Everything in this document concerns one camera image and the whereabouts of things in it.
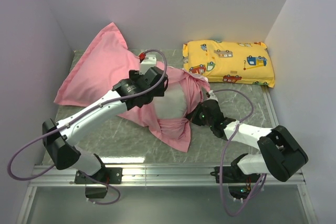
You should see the pink pillowcase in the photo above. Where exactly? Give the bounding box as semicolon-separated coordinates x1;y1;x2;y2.
54;23;210;152

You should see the white pillow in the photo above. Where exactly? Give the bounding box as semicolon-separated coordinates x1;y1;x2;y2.
153;85;187;120

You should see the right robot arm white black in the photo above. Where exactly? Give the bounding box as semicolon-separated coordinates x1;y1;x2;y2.
186;99;309;183

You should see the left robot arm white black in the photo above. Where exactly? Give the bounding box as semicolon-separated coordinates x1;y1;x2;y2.
43;67;168;183

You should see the yellow cartoon car pillow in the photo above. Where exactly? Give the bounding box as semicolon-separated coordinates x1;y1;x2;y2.
182;40;275;88

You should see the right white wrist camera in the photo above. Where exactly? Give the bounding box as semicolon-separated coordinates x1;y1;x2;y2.
206;90;218;102

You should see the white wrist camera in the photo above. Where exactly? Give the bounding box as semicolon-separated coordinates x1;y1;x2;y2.
206;90;218;102
139;54;157;74

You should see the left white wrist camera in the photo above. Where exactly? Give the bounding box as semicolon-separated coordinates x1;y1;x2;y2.
139;54;157;74

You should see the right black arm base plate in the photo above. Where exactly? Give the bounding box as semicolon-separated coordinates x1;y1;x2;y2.
222;166;260;200

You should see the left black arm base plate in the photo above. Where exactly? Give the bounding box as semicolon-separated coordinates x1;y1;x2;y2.
74;166;123;200

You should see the aluminium rail frame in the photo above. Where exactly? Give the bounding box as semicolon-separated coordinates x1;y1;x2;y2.
15;86;320;224

